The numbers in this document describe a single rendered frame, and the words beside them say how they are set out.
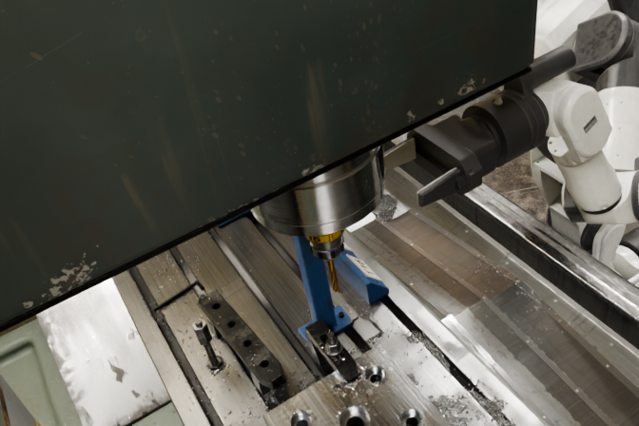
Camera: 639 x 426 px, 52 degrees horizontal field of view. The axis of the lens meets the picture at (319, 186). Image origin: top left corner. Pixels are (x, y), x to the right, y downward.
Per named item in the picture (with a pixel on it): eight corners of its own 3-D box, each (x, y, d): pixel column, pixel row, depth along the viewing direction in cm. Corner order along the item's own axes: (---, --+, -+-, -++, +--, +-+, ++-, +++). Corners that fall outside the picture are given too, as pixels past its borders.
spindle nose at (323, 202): (232, 176, 78) (207, 90, 71) (354, 134, 81) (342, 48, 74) (270, 260, 66) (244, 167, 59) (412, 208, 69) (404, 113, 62)
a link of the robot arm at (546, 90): (478, 141, 93) (536, 110, 97) (534, 164, 84) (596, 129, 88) (468, 67, 88) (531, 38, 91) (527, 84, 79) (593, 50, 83)
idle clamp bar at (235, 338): (224, 309, 135) (217, 288, 131) (294, 391, 117) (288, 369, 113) (204, 322, 134) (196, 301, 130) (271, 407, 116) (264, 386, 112)
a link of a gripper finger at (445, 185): (416, 187, 76) (456, 165, 78) (417, 208, 78) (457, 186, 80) (424, 194, 75) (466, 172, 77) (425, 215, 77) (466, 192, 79)
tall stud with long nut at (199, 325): (219, 357, 126) (202, 313, 118) (224, 366, 124) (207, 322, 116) (206, 363, 125) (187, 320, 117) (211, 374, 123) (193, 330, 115)
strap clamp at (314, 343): (328, 355, 122) (317, 302, 113) (368, 405, 113) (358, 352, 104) (313, 363, 121) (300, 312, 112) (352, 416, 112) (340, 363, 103)
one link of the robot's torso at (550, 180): (580, 202, 192) (562, 87, 160) (630, 233, 179) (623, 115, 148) (542, 234, 190) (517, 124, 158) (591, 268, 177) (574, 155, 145)
